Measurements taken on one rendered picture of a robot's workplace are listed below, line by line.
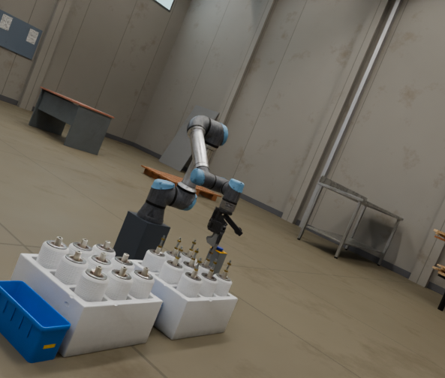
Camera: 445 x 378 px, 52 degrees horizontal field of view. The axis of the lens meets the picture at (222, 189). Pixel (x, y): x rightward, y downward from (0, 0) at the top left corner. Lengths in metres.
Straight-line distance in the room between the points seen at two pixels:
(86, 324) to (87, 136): 6.08
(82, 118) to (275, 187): 4.90
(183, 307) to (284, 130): 9.04
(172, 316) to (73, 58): 10.71
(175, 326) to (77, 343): 0.50
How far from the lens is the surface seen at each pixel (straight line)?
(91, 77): 12.67
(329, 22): 11.35
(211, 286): 2.09
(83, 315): 1.57
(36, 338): 1.52
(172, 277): 2.06
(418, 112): 9.75
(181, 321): 1.98
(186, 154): 11.58
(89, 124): 7.50
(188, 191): 2.56
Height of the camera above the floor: 0.78
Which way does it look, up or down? 4 degrees down
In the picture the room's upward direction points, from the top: 23 degrees clockwise
